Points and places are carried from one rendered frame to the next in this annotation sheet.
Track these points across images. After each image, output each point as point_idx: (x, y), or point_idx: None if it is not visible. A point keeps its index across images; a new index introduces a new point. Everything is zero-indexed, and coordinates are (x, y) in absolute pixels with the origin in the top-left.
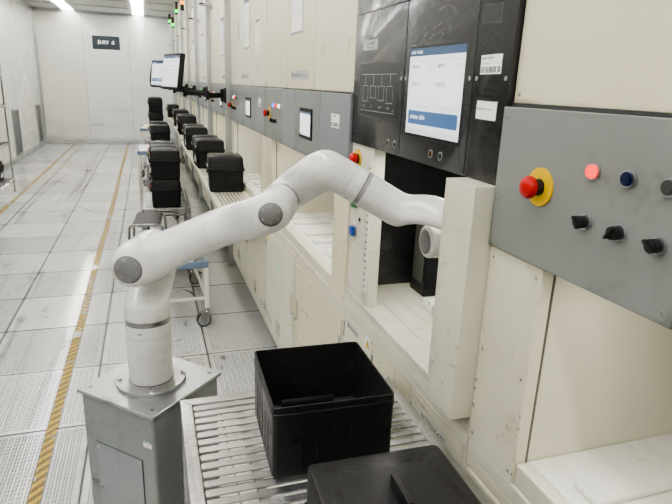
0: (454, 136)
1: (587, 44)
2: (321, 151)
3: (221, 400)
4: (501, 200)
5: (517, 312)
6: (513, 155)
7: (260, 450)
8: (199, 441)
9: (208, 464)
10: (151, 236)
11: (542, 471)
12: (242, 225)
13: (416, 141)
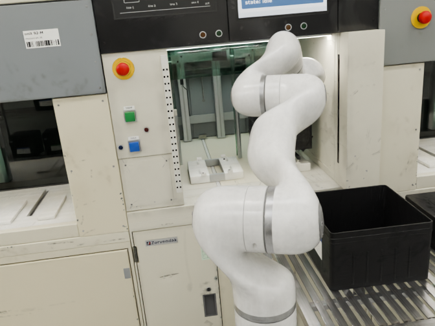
0: (322, 6)
1: None
2: (287, 32)
3: (314, 313)
4: (388, 35)
5: (407, 95)
6: (395, 5)
7: (394, 286)
8: (393, 322)
9: (427, 313)
10: (295, 169)
11: (419, 172)
12: (309, 117)
13: (261, 22)
